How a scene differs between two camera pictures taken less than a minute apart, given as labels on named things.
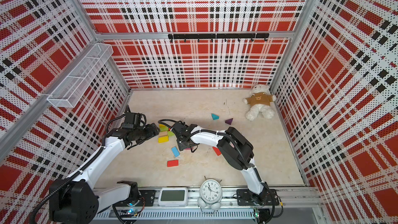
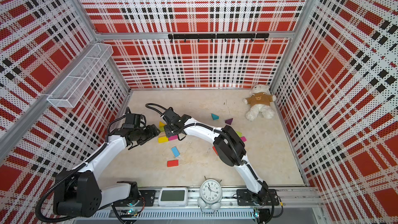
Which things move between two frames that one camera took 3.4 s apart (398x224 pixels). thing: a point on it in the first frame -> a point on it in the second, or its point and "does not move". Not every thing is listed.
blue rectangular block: x=175 y=151 does not move
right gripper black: x=181 y=145 -> x=168 y=134
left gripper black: x=152 y=131 does not move
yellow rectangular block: x=163 y=139 does not move
